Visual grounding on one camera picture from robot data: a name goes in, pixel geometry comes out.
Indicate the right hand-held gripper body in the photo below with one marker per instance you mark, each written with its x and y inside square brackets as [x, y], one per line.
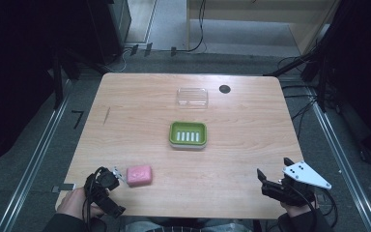
[304, 175]

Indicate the green soap dish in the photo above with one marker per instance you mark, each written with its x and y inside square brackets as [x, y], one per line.
[188, 135]

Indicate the black metal stand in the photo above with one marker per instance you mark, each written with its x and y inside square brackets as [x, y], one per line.
[321, 82]
[58, 83]

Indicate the clear plastic lid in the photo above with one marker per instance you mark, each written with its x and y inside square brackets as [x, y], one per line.
[192, 97]

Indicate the black cabinet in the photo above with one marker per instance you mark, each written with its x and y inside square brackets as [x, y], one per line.
[109, 29]

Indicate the person's legs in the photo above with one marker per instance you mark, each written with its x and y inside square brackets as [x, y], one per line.
[186, 226]

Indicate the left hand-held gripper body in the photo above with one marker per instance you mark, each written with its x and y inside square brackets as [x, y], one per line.
[104, 180]

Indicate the dark floor plug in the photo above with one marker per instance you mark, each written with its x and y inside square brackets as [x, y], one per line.
[148, 49]
[134, 49]
[173, 51]

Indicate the metal floor rail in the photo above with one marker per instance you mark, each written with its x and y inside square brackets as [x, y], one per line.
[34, 161]
[344, 167]

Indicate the black round table grommet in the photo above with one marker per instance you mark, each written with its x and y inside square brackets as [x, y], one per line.
[224, 89]

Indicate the light wooden shelf unit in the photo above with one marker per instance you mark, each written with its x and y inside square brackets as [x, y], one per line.
[254, 9]

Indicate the person's right hand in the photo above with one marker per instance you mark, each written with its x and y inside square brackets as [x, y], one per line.
[298, 210]

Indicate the person's left hand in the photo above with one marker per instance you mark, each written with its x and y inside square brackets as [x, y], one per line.
[72, 203]

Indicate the pink sponge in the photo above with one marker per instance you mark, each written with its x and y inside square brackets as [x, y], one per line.
[139, 176]

